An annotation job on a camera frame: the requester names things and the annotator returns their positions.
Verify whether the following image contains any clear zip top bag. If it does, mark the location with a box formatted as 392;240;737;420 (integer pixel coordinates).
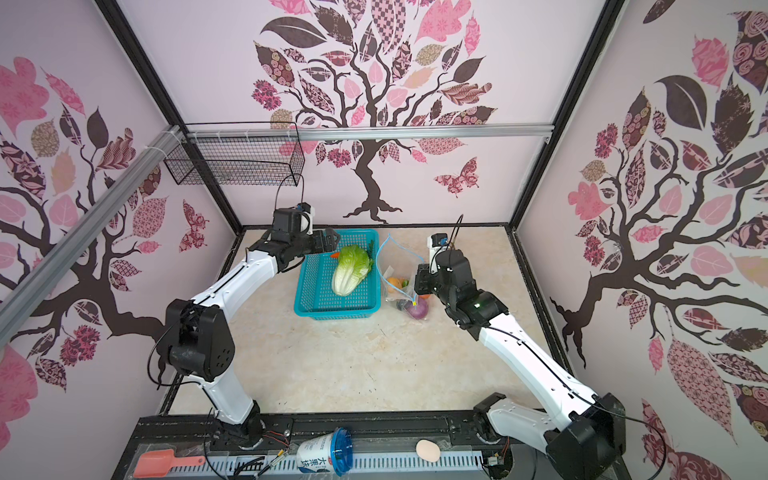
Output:
375;234;428;320

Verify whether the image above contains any napa cabbage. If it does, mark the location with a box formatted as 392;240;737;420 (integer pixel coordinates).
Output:
331;245;373;297

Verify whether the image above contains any teal plastic basket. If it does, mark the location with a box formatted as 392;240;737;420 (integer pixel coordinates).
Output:
294;229;381;321

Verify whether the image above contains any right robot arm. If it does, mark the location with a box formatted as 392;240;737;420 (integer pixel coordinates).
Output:
413;246;626;479

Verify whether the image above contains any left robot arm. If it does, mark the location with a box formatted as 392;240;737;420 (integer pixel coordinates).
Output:
158;202;341;447

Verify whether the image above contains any beige egg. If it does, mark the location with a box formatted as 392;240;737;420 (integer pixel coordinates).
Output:
415;439;441;463

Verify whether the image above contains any white yogurt cup blue lid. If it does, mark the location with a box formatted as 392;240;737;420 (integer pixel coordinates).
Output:
296;428;354;477

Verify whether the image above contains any pink plastic scoop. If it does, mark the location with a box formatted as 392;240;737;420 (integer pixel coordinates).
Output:
133;449;206;479

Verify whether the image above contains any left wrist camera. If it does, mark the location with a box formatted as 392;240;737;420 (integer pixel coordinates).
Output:
296;202;314;235

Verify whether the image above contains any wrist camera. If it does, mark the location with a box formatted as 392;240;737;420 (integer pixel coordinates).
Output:
296;202;314;235
427;233;450;264

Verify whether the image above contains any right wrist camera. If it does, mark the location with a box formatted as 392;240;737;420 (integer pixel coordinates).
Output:
427;233;450;264

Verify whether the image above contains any black wire basket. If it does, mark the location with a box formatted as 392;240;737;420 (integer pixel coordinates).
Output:
164;120;305;186

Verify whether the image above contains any aluminium rail back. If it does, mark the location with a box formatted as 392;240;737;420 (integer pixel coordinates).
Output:
187;123;554;141

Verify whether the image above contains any aluminium rail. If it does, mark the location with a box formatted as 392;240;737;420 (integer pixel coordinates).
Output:
187;123;554;141
1;125;183;345

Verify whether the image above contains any white slotted cable duct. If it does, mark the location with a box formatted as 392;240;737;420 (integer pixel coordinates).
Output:
197;451;487;479

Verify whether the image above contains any aluminium rail left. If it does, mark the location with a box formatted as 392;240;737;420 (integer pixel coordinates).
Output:
1;125;183;345

